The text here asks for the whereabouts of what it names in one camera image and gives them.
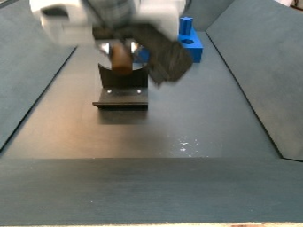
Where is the brown wooden cylinder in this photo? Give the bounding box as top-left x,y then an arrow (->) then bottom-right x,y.
110,43 -> 133,75

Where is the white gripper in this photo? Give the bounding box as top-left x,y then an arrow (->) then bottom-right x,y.
134,0 -> 187,40

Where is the blue foam shape-sorter board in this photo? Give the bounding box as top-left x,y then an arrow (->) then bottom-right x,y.
135,16 -> 205,64

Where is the blue star-shaped block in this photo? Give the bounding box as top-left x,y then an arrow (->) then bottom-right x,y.
179,17 -> 194,35

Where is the black curved cradle stand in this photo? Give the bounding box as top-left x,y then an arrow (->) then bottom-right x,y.
93,65 -> 149,111

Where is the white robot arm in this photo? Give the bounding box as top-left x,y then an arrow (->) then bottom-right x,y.
30,0 -> 189,45

